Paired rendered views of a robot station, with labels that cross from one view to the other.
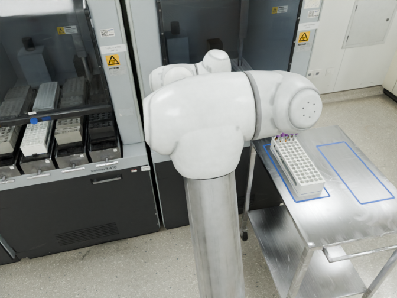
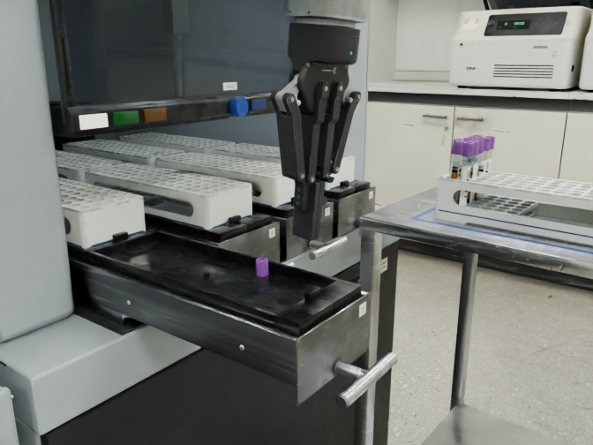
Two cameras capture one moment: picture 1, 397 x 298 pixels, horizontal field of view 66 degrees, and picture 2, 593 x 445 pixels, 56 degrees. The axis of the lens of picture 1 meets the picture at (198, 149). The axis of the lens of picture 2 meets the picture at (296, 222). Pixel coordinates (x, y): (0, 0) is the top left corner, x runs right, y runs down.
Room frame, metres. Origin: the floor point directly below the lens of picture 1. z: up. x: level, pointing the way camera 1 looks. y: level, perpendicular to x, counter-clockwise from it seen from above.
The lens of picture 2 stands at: (0.58, 0.36, 1.05)
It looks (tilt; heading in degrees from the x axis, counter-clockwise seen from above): 16 degrees down; 319
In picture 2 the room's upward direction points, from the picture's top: straight up
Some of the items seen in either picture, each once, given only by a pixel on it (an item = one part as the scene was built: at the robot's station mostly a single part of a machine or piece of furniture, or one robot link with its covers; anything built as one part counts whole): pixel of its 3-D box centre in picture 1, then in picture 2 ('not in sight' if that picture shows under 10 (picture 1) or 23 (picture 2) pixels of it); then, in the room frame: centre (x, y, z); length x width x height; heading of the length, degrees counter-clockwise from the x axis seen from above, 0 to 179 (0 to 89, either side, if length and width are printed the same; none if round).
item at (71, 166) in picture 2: not in sight; (56, 172); (1.70, 0.00, 0.83); 0.30 x 0.10 x 0.06; 12
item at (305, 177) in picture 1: (295, 162); (549, 207); (0.91, -0.40, 0.85); 0.30 x 0.10 x 0.06; 10
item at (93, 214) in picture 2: not in sight; (55, 208); (1.42, 0.10, 0.83); 0.30 x 0.10 x 0.06; 12
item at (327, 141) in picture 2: not in sight; (322, 131); (1.04, -0.08, 0.97); 0.04 x 0.01 x 0.11; 7
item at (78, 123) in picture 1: (70, 128); not in sight; (1.21, 0.62, 0.85); 0.12 x 0.02 x 0.06; 102
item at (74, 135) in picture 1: (68, 136); not in sight; (1.14, 0.61, 0.85); 0.12 x 0.02 x 0.06; 103
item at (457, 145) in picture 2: not in sight; (453, 178); (1.03, -0.34, 0.88); 0.02 x 0.02 x 0.11
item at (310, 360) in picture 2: not in sight; (135, 268); (1.25, 0.06, 0.78); 0.73 x 0.14 x 0.09; 12
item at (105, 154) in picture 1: (104, 116); not in sight; (1.41, 0.51, 0.78); 0.73 x 0.14 x 0.09; 12
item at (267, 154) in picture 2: not in sight; (281, 167); (1.45, -0.36, 0.83); 0.30 x 0.10 x 0.06; 12
